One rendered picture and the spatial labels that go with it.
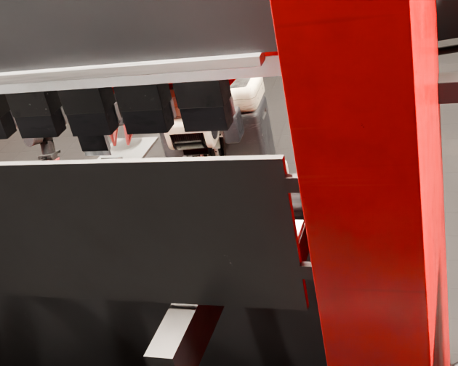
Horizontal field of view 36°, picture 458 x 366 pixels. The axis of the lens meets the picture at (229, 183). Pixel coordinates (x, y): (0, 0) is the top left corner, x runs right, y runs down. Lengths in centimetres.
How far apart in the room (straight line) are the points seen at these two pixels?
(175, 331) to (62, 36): 85
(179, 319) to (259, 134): 173
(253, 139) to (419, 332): 198
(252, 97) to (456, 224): 120
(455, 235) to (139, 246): 207
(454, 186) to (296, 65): 266
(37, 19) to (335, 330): 113
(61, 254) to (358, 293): 82
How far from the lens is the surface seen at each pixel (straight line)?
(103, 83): 221
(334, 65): 134
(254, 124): 343
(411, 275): 158
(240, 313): 252
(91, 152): 241
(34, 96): 236
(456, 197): 385
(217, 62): 180
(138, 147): 257
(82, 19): 194
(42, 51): 204
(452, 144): 436
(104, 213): 181
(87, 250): 192
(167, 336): 185
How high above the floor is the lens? 207
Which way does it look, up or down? 29 degrees down
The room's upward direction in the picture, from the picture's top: 12 degrees counter-clockwise
